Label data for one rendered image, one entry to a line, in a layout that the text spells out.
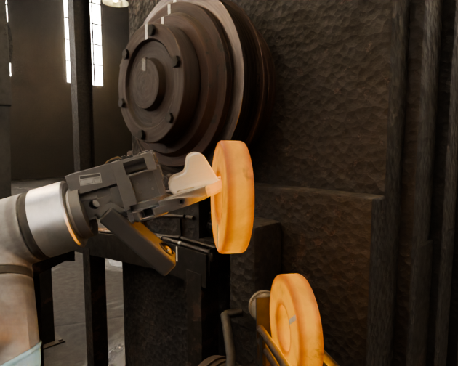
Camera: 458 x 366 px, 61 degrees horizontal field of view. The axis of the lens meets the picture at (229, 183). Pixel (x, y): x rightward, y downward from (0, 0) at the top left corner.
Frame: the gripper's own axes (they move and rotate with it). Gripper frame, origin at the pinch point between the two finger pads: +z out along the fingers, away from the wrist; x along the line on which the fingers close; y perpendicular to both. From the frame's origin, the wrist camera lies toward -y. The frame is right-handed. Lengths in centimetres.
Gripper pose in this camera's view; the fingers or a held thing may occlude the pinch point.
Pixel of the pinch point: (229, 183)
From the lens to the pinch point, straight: 53.0
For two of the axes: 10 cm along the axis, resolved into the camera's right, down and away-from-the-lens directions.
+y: -2.7, -9.5, -1.6
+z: 9.5, -2.9, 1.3
